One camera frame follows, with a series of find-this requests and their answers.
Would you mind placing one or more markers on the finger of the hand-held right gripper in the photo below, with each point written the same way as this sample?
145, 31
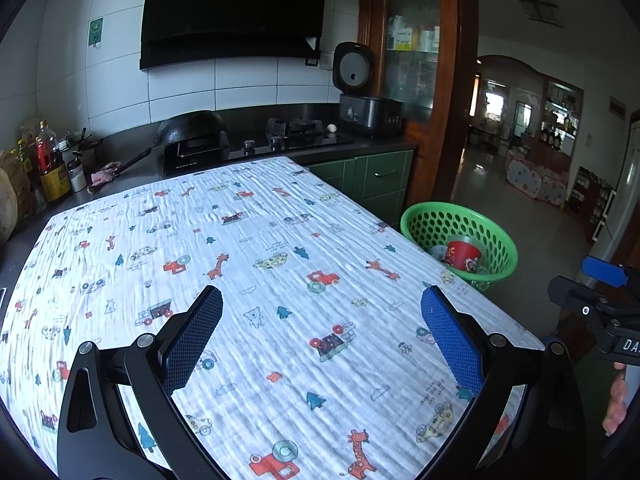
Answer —
575, 294
605, 271

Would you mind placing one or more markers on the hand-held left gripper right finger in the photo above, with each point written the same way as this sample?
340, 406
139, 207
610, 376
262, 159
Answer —
452, 340

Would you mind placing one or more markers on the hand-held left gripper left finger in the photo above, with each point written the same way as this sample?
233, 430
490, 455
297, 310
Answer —
192, 340

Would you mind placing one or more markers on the red printed paper cup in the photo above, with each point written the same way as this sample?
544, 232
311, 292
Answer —
462, 255

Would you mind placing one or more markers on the green plastic basket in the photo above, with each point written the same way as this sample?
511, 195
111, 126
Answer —
435, 215

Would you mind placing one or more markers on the person's right hand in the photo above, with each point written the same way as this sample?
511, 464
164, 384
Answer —
616, 405

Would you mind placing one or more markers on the printed cartoon blanket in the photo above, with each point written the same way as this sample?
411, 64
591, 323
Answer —
280, 270

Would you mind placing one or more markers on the polka dot play fence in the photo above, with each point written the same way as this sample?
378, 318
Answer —
537, 180

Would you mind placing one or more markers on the living room display shelf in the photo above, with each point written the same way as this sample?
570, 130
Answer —
562, 115

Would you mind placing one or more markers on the green lower cabinet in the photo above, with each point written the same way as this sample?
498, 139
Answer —
375, 180

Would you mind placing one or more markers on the pink dish cloth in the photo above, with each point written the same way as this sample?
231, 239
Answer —
105, 176

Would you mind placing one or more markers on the white seasoning jar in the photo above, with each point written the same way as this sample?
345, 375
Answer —
77, 177

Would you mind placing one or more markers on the black wok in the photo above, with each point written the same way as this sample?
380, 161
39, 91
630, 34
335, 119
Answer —
190, 127

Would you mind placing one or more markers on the black gas stove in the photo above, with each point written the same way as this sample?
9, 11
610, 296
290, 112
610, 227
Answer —
280, 142

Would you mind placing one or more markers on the black utensil holder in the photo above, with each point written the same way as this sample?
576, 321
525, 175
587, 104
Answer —
82, 147

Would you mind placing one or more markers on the oil bottle with yellow label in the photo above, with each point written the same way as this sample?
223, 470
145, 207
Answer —
50, 160

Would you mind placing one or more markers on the dark sauce bottle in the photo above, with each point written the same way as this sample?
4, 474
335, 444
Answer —
30, 170

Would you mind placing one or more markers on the black rice cooker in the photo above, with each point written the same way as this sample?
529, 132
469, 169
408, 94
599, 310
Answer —
367, 110

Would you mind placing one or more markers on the wooden glass door cabinet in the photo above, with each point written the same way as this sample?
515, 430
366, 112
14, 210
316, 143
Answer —
445, 60

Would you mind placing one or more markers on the ceiling vent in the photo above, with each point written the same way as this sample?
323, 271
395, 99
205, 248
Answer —
539, 10

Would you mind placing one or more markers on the black range hood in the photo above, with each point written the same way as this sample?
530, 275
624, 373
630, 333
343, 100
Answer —
235, 10

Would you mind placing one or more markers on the wall socket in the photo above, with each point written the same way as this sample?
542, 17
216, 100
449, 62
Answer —
326, 61

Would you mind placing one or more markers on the green wall hook sticker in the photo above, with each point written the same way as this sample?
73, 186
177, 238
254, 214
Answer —
95, 30

